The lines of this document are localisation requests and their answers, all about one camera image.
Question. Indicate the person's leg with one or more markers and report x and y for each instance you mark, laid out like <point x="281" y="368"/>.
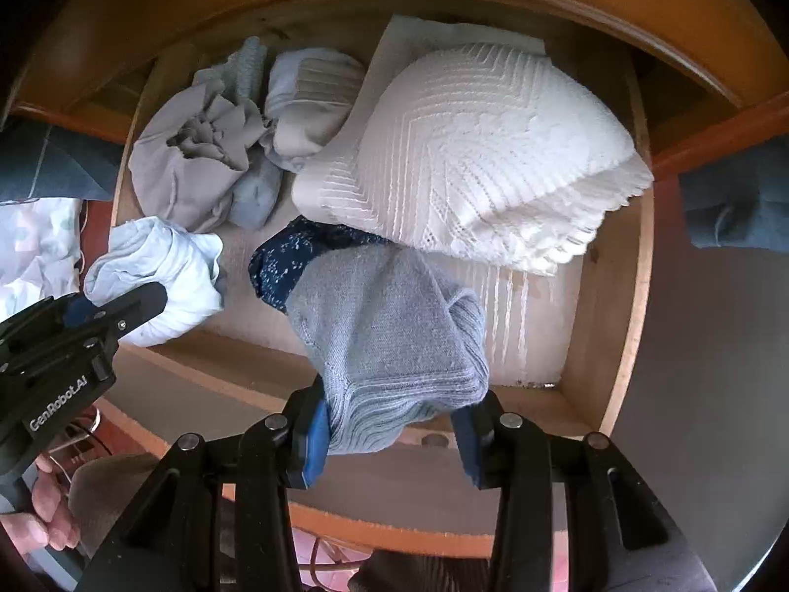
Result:
<point x="419" y="573"/>
<point x="111" y="487"/>

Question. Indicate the white knitted cloth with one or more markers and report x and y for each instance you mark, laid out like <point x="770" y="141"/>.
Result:
<point x="468" y="148"/>

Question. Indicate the pale blue knit sock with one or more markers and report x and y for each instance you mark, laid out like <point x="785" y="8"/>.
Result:
<point x="249" y="65"/>

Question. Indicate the navy speckled underwear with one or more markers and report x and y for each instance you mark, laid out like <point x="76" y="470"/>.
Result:
<point x="277" y="265"/>

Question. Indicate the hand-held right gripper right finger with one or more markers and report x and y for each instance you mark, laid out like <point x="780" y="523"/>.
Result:
<point x="468" y="450"/>

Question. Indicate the white underwear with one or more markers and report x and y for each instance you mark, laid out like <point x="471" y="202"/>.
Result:
<point x="308" y="105"/>

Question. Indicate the light blue underwear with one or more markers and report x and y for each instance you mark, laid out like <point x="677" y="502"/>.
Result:
<point x="160" y="259"/>

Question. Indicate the white floral sheet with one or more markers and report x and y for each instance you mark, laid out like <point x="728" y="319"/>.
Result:
<point x="31" y="240"/>

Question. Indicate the beige cloth bundle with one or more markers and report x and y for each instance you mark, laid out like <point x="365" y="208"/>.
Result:
<point x="172" y="166"/>

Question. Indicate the person's left hand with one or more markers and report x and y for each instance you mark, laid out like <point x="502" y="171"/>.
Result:
<point x="49" y="505"/>

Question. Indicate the grey blue knit underwear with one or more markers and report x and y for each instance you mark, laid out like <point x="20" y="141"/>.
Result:
<point x="382" y="333"/>

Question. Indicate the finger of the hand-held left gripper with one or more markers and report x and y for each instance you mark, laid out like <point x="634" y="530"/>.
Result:
<point x="132" y="308"/>
<point x="80" y="311"/>

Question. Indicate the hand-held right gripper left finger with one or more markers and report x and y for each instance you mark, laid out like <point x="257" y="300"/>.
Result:
<point x="315" y="444"/>

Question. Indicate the person's right leg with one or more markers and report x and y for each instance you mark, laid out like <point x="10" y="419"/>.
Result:
<point x="419" y="573"/>

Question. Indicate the person's left leg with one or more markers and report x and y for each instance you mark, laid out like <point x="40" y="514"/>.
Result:
<point x="111" y="487"/>

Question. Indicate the blue checked cloth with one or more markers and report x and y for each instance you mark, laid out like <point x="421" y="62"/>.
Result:
<point x="61" y="160"/>

